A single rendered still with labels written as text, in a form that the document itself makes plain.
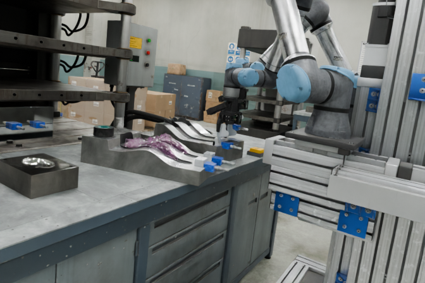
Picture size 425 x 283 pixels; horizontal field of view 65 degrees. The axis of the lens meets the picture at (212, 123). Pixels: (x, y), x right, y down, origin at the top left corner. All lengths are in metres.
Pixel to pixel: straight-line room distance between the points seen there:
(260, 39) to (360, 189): 4.72
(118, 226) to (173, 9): 8.97
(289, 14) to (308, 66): 0.21
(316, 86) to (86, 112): 5.04
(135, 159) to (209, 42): 7.89
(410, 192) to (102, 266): 0.91
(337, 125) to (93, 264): 0.87
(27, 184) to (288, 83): 0.82
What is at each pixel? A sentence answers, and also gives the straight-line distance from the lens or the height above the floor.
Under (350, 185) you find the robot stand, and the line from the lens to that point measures 1.04.
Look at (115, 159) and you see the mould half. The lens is 1.34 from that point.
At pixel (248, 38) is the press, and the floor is 1.86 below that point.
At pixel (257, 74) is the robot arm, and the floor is 1.22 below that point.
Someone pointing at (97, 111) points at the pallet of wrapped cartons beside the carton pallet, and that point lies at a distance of 5.68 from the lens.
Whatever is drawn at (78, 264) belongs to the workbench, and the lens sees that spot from 1.09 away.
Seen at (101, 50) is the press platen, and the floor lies 1.27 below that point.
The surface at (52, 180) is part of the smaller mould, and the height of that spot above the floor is 0.84.
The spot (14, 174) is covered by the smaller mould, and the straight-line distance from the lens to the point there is 1.14.
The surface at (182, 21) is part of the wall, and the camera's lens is 9.61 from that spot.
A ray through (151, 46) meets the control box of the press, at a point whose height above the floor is 1.35.
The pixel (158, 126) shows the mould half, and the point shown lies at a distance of 1.68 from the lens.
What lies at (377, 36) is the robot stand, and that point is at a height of 1.41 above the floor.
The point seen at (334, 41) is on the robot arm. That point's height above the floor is 1.43.
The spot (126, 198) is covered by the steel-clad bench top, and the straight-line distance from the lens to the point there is 1.07.
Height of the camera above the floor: 1.20
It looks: 8 degrees down
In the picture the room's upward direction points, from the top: 6 degrees clockwise
